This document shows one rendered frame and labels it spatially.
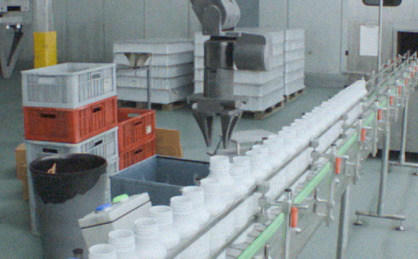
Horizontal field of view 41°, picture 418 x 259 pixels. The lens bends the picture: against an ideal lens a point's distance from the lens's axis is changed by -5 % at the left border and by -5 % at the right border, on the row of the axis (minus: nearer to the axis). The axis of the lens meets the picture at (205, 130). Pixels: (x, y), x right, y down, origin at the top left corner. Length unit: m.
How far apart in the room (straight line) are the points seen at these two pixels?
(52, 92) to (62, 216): 0.85
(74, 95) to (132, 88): 5.26
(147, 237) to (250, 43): 0.40
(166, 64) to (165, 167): 6.36
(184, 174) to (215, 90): 1.06
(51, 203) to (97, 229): 2.12
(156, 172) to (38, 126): 1.71
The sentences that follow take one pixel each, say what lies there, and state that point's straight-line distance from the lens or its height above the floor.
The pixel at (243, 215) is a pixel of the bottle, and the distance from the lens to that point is 1.20.
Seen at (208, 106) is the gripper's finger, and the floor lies 1.30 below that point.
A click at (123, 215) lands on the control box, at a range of 1.08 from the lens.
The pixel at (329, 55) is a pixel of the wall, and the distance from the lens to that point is 11.62.
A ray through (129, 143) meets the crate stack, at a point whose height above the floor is 0.48.
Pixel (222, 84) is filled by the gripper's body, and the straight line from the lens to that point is 1.07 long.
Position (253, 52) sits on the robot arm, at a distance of 1.04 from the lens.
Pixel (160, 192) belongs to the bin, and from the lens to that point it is 1.81.
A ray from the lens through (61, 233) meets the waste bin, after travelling 3.24.
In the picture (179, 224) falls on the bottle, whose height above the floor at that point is 1.13.
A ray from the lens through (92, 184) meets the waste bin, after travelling 3.16.
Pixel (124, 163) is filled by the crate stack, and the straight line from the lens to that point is 4.37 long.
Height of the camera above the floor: 1.48
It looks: 12 degrees down
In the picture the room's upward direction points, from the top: straight up
